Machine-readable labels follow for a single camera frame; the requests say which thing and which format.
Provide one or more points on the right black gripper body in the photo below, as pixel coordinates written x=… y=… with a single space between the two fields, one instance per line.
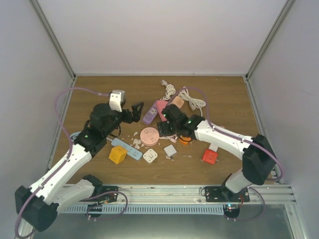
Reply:
x=162 y=128

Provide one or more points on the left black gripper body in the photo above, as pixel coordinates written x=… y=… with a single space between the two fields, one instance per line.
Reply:
x=127 y=118

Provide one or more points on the purple power strip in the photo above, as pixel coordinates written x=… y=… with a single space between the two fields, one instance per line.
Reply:
x=151 y=114

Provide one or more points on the pink triangular power strip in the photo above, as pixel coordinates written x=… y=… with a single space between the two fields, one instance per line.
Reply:
x=160 y=105

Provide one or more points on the beige cube socket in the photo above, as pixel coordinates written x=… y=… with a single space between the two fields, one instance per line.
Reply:
x=179 y=102

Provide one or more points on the white square plug adapter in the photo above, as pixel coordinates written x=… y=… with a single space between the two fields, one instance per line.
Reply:
x=150 y=156

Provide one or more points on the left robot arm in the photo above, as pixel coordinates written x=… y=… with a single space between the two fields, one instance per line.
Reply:
x=40 y=203

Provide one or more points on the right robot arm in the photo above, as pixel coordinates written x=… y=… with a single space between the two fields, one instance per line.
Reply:
x=257 y=156

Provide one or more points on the orange power strip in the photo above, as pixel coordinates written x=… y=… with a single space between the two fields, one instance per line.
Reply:
x=185 y=140

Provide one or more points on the pink round power socket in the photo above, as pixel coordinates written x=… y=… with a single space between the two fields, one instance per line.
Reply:
x=149 y=136

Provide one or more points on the grey white charger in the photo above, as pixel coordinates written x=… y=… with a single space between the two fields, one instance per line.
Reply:
x=170 y=151

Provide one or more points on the blue power strip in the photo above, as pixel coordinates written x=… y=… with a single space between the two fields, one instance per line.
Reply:
x=127 y=148

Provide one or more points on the yellow cube socket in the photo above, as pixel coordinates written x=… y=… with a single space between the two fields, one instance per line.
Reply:
x=117 y=154

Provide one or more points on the white usb charger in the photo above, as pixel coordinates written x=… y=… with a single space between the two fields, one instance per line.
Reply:
x=213 y=147

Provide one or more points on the red cube socket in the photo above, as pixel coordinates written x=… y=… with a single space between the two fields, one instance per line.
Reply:
x=210 y=156

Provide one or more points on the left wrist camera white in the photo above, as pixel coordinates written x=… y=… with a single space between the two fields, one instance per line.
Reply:
x=117 y=100

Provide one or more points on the slotted cable duct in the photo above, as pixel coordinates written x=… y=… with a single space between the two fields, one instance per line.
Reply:
x=160 y=209

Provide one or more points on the aluminium front rail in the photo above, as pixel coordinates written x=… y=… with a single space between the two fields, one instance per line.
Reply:
x=194 y=194

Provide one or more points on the right metal frame post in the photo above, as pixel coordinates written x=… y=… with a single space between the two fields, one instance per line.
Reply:
x=270 y=36

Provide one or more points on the metal frame post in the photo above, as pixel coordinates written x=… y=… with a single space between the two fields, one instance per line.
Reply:
x=270 y=36
x=45 y=23

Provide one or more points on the left metal frame post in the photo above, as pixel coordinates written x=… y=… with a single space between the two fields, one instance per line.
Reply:
x=45 y=23

